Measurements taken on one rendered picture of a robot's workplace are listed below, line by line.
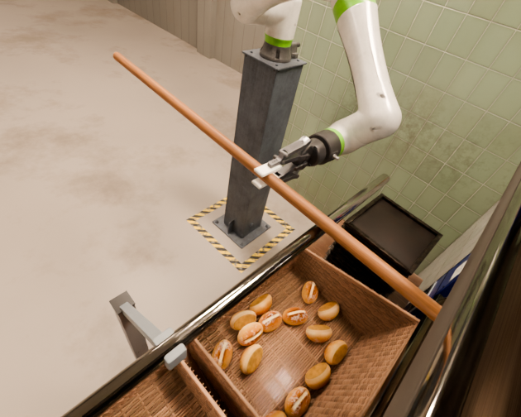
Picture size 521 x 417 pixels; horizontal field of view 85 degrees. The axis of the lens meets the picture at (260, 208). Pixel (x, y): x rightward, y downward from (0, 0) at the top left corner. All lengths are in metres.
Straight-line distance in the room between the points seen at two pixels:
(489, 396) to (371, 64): 0.77
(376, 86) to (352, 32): 0.17
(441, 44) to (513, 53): 0.28
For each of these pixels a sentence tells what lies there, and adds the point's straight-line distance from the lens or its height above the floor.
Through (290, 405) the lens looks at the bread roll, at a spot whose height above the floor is 0.64.
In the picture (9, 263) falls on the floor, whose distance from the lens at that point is 2.21.
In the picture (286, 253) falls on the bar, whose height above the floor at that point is 1.17.
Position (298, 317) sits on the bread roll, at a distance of 1.12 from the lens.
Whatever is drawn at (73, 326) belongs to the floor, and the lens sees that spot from 1.87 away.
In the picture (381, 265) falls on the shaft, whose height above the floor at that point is 1.21.
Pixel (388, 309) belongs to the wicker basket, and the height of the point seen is 0.80.
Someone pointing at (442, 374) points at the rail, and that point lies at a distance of 0.26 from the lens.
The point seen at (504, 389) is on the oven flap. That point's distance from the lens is 0.32.
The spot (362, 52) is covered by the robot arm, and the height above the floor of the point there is 1.42.
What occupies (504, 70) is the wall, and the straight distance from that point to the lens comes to 1.69.
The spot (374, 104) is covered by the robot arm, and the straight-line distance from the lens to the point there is 0.85.
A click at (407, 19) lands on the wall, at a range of 1.79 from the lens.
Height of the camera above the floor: 1.63
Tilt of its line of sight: 45 degrees down
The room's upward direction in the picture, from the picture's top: 14 degrees clockwise
